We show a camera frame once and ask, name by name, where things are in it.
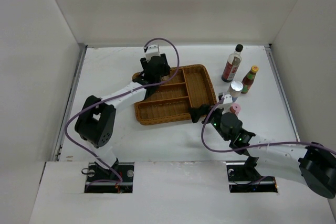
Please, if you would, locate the pink lid spice jar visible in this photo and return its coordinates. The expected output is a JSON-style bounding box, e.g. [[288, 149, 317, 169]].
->
[[229, 103, 241, 115]]

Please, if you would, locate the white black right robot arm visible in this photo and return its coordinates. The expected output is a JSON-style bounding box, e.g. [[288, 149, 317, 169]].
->
[[203, 106, 335, 199]]

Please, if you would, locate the aluminium table edge rail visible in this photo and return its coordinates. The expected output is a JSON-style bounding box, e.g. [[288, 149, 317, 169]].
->
[[50, 43, 88, 162]]

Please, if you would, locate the white canister silver lid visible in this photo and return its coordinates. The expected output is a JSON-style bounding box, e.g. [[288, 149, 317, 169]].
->
[[228, 81, 243, 102]]

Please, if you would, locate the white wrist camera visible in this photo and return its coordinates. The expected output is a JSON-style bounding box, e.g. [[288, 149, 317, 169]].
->
[[218, 92, 233, 108], [144, 44, 160, 61]]

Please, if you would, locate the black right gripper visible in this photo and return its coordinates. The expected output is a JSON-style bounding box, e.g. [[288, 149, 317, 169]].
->
[[188, 102, 230, 141]]

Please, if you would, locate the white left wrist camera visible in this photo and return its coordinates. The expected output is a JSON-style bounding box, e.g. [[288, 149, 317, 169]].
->
[[144, 44, 160, 61]]

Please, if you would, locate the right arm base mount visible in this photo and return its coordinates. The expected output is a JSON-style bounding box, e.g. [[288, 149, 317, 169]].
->
[[226, 162, 278, 193]]

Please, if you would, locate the yellow cap red sauce bottle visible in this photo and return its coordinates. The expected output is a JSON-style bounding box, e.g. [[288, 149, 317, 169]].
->
[[241, 65, 259, 94]]

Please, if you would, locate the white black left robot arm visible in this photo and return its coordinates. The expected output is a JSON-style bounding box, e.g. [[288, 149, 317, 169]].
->
[[75, 53, 215, 182]]

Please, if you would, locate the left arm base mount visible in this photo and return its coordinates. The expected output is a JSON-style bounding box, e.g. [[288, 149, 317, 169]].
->
[[81, 162, 135, 194]]

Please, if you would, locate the brown wicker divided tray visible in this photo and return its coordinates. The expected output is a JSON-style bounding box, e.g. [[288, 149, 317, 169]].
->
[[134, 64, 217, 125]]

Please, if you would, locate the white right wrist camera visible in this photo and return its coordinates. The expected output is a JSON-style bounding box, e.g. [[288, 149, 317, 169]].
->
[[218, 92, 233, 108]]

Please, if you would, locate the dark soy sauce bottle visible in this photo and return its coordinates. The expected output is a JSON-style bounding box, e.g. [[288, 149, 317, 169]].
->
[[222, 44, 244, 82]]

